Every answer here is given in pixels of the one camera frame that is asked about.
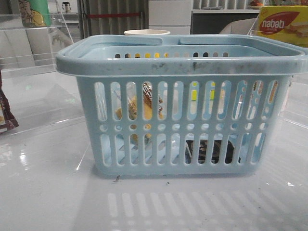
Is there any packaged bread clear wrapper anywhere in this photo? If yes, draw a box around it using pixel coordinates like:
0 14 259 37
113 82 163 145

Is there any black tissue pack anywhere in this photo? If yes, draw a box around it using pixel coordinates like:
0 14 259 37
185 140 234 164

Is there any light blue plastic basket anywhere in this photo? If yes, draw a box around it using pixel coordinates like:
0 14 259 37
56 35 308 175

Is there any white paper cup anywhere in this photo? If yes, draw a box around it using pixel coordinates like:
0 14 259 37
124 29 170 36

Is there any white cabinet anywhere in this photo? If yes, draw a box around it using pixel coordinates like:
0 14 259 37
148 0 193 35

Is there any clear acrylic left shelf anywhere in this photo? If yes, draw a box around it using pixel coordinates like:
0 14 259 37
0 13 83 138

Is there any brown snack bag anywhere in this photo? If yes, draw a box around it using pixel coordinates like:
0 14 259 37
0 76 19 134

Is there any green cartoon snack can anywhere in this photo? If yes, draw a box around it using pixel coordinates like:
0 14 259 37
18 0 51 27

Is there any yellow nabati wafer box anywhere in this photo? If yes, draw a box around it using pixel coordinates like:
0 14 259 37
253 5 308 48

